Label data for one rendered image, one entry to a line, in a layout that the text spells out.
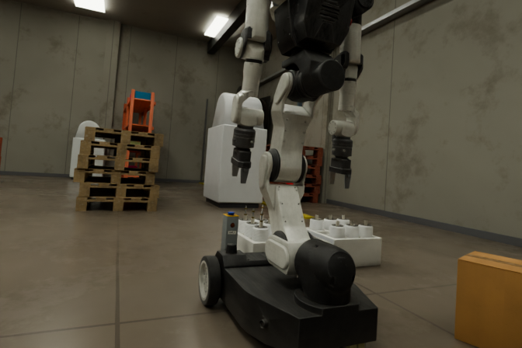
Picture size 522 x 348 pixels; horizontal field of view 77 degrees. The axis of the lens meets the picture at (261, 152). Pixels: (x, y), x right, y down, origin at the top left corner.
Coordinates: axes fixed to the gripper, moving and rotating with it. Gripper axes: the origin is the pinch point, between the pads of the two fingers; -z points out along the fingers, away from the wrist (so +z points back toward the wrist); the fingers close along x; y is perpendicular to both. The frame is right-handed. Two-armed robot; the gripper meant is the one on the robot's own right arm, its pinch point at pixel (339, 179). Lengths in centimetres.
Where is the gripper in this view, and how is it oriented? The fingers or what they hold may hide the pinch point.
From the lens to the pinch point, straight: 152.9
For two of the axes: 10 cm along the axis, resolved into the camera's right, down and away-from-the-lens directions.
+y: -9.0, -0.3, -4.3
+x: -4.2, -1.0, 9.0
